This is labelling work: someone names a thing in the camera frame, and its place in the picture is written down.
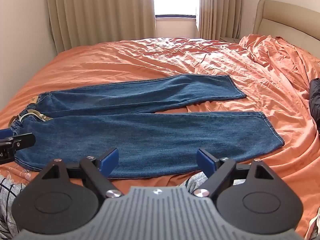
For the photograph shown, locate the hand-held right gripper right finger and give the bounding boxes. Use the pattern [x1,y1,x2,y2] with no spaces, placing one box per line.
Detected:
[194,148,275,198]

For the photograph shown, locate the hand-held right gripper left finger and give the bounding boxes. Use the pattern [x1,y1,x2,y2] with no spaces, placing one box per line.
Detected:
[41,148,124,198]

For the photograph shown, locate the blue denim pants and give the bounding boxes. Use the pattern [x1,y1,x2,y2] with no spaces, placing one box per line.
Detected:
[9,74,285,179]

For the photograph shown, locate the grey knit cloth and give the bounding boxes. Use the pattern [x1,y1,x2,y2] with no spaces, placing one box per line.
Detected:
[178,171,208,193]

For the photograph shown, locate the beige webbing belt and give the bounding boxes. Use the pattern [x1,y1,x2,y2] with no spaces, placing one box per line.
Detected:
[11,109,53,122]

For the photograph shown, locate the grey patterned cloth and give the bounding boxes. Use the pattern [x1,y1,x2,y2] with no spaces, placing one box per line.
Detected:
[0,174,28,239]

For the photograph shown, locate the orange bed sheet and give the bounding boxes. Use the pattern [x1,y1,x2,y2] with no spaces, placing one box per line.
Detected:
[0,34,320,239]

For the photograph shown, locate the dark cloth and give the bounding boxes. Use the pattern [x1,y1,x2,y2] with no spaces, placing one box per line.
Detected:
[309,78,320,132]

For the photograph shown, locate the beige pleated curtain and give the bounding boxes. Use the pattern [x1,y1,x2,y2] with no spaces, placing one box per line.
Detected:
[196,0,242,40]
[45,0,157,53]

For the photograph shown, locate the beige bed headboard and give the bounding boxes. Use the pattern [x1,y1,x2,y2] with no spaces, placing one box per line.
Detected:
[252,0,320,55]

